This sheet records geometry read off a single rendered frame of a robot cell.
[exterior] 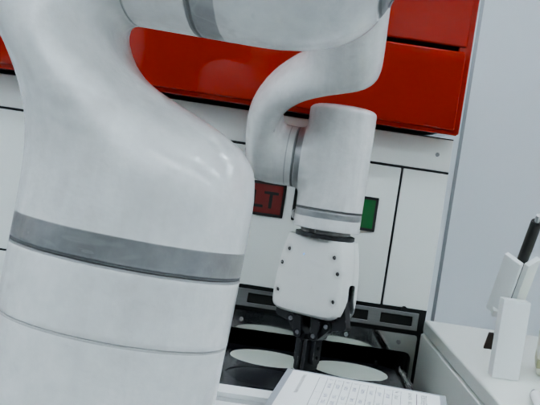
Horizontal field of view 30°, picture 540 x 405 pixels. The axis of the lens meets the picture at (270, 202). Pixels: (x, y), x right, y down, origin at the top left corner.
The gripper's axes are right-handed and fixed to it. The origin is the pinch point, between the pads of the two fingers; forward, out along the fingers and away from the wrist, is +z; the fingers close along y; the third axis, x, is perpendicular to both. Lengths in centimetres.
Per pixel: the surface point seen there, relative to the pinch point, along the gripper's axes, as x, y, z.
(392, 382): 6.6, 9.2, 2.0
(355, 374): 4.9, 4.7, 2.0
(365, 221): 14.9, -3.1, -16.9
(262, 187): 6.1, -15.2, -19.5
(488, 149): 163, -51, -34
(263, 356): 0.3, -6.8, 2.0
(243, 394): -38.4, 18.2, -4.0
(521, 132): 168, -45, -40
